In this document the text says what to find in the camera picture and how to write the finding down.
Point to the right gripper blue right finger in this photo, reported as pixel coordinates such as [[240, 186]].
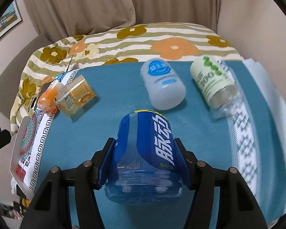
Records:
[[183, 161]]

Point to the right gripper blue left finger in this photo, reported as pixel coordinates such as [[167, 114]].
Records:
[[104, 161]]

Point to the blue plastic cup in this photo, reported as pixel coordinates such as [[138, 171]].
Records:
[[144, 169]]

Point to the white blue label cup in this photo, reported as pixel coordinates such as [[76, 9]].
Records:
[[164, 86]]

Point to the green white label cup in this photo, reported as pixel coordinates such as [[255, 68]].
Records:
[[217, 88]]

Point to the black laptop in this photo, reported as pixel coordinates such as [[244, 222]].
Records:
[[44, 87]]

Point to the teal patterned table cloth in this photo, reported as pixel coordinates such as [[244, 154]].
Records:
[[252, 139]]

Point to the floral striped bed quilt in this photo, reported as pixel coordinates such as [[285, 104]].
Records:
[[168, 40]]

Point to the beige curtain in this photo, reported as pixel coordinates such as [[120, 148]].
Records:
[[58, 19]]

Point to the framed wall picture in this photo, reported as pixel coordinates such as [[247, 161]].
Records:
[[10, 18]]

